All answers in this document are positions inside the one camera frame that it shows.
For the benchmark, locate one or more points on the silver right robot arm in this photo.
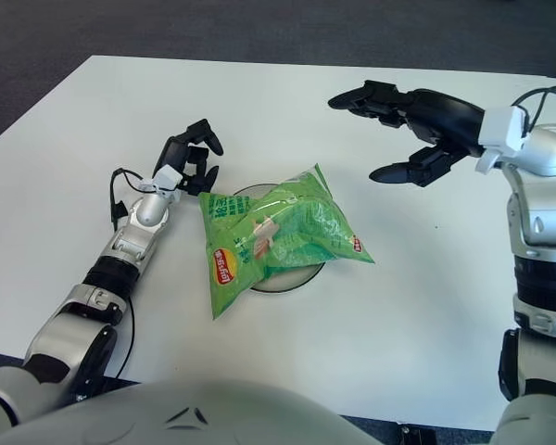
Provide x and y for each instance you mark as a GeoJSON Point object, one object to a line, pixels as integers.
{"type": "Point", "coordinates": [542, 194]}

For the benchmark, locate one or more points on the grey robot torso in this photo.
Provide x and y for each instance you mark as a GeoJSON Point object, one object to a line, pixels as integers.
{"type": "Point", "coordinates": [190, 417]}

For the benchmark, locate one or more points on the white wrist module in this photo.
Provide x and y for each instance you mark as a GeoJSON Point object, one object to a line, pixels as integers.
{"type": "Point", "coordinates": [500, 127]}
{"type": "Point", "coordinates": [169, 176]}

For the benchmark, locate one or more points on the white plate with black rim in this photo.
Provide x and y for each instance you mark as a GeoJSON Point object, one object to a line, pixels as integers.
{"type": "Point", "coordinates": [287, 280]}

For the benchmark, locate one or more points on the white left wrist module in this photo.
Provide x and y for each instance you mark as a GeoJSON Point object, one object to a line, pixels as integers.
{"type": "Point", "coordinates": [169, 176]}

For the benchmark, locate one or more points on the black bracket under table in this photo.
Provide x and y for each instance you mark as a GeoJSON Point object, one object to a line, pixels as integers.
{"type": "Point", "coordinates": [417, 438]}

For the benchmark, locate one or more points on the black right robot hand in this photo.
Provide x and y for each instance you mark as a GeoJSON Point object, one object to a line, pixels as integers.
{"type": "Point", "coordinates": [449, 120]}

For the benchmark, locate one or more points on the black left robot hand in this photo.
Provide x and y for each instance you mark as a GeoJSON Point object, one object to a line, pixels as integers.
{"type": "Point", "coordinates": [173, 150]}

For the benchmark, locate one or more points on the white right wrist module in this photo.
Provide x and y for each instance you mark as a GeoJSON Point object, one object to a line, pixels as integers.
{"type": "Point", "coordinates": [500, 127]}

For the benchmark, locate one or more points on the green snack chips bag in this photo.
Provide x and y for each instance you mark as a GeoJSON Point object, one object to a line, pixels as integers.
{"type": "Point", "coordinates": [296, 222]}

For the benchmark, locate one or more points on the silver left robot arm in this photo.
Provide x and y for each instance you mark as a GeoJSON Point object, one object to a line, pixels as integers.
{"type": "Point", "coordinates": [153, 213]}

